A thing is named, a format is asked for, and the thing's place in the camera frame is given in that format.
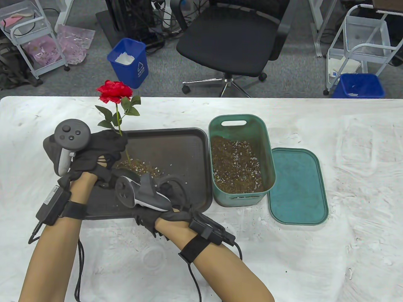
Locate white table leg frame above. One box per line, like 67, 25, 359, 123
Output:
54, 0, 74, 33
309, 0, 337, 58

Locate person's right forearm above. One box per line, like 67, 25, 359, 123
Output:
155, 217, 275, 302

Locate dark backpack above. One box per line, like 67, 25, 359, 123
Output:
0, 39, 43, 91

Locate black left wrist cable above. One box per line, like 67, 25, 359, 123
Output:
28, 222, 85, 302

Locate left wrist strap with box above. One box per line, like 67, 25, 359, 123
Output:
36, 186, 88, 226

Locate white cart with white box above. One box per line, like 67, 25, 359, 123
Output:
323, 5, 403, 96

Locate blue bin with white paper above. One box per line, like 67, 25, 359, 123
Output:
107, 38, 149, 89

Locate dark brown plastic tray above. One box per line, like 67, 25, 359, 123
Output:
74, 127, 213, 220

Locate right wrist strap with box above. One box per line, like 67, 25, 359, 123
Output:
179, 219, 236, 264

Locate gray hand controller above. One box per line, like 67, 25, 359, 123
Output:
115, 174, 172, 212
54, 119, 92, 176

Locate gray left hand controller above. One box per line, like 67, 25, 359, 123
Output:
54, 119, 92, 176

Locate gray right hand controller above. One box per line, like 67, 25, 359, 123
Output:
115, 174, 172, 212

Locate blue plastic waste bin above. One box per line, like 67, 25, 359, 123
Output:
332, 73, 385, 98

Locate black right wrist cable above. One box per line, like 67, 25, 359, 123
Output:
187, 242, 243, 302

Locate white cart with pink bag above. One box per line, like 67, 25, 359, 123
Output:
0, 0, 70, 80

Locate brown potting mix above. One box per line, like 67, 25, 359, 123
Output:
211, 135, 264, 194
116, 158, 164, 178

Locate white power strip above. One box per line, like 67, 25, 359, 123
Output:
151, 0, 172, 29

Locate person's left forearm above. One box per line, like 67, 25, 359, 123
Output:
18, 172, 98, 302

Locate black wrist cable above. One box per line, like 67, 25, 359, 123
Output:
187, 242, 243, 302
28, 222, 85, 302

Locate pink plastic bag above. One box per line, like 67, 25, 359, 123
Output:
57, 25, 96, 65

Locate person's left hand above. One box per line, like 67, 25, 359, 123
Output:
43, 130, 128, 189

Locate black computer tower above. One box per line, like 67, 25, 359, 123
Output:
105, 0, 158, 43

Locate teal plastic bin lid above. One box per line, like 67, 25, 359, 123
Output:
268, 148, 329, 226

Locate teal plastic storage bin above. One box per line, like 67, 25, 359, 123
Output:
208, 114, 276, 207

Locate wrist strap with box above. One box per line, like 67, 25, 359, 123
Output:
179, 219, 236, 264
36, 186, 88, 226

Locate person's right hand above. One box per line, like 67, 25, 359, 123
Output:
132, 176, 197, 238

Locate black office chair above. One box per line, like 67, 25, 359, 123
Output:
170, 0, 290, 97

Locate red artificial rose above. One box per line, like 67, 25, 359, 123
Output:
95, 80, 141, 167

